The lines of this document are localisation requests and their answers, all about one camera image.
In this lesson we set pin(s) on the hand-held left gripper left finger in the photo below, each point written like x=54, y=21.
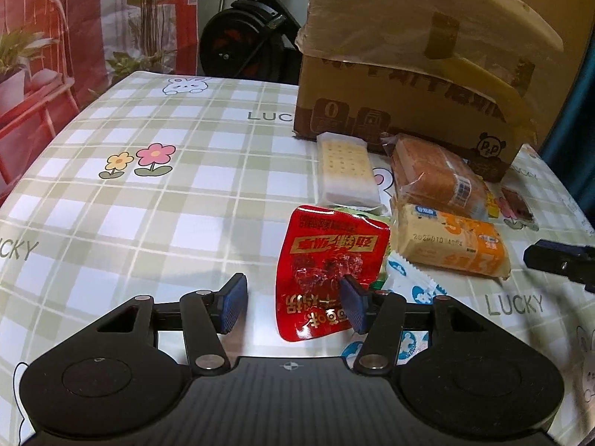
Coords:
x=232, y=304

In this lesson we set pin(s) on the clear plastic box liner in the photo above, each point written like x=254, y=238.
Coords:
x=372, y=9

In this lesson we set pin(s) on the small dark red packet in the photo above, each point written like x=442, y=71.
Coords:
x=516, y=202

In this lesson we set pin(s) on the blue curtain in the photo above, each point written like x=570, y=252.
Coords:
x=576, y=139

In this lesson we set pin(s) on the cardboard box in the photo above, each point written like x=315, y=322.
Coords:
x=418, y=118

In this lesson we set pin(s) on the black exercise bike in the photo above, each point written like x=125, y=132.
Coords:
x=246, y=32

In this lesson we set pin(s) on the red snack packet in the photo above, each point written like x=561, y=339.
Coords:
x=316, y=251

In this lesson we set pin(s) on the clear bread packet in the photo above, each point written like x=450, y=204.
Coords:
x=432, y=172

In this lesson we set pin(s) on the green snack packet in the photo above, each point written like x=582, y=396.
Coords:
x=367, y=213

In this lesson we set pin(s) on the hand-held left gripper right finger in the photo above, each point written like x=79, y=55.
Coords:
x=353, y=304

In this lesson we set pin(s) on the white blue-printed packet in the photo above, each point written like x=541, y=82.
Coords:
x=409, y=283

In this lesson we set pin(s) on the red printed backdrop cloth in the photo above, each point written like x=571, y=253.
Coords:
x=69, y=32

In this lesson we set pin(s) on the white cracker packet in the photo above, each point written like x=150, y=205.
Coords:
x=346, y=167

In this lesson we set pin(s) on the checked tablecloth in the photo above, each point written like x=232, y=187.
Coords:
x=162, y=223

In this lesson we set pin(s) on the orange cake packet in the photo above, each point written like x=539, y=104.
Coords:
x=446, y=241

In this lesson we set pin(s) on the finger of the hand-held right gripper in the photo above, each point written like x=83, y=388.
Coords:
x=558, y=260

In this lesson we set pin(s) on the small yellow packet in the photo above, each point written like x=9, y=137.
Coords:
x=492, y=205

